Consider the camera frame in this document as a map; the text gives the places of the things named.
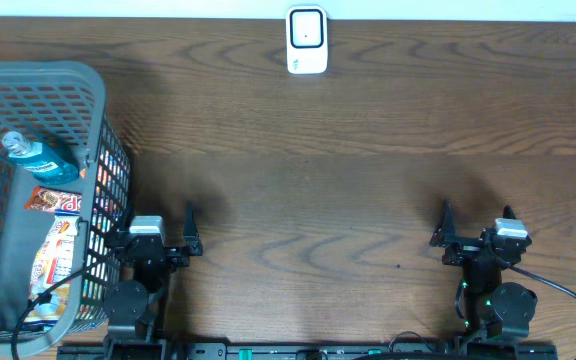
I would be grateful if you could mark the orange chocolate bar wrapper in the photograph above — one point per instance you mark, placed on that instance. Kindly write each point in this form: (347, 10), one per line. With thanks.
(54, 201)

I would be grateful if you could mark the yellow snack chip bag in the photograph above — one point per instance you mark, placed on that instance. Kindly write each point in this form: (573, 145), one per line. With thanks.
(53, 263)

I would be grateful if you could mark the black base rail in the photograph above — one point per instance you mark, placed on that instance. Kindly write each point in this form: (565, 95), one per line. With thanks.
(219, 351)

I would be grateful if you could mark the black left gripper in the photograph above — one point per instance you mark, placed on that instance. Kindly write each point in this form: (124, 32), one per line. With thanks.
(178, 256)

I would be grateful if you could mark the blue mouthwash bottle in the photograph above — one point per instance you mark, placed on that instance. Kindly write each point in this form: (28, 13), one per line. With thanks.
(44, 163)

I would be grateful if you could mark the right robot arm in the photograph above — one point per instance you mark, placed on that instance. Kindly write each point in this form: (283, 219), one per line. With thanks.
(495, 312)

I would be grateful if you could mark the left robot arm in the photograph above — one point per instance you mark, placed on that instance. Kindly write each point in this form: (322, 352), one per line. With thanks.
(134, 306)

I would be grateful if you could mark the white barcode scanner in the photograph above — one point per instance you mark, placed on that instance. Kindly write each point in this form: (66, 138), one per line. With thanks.
(306, 40)

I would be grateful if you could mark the grey plastic mesh basket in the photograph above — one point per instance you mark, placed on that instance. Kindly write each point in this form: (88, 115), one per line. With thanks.
(60, 104)

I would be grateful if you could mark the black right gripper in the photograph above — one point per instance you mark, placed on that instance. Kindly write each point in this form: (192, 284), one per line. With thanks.
(445, 235)

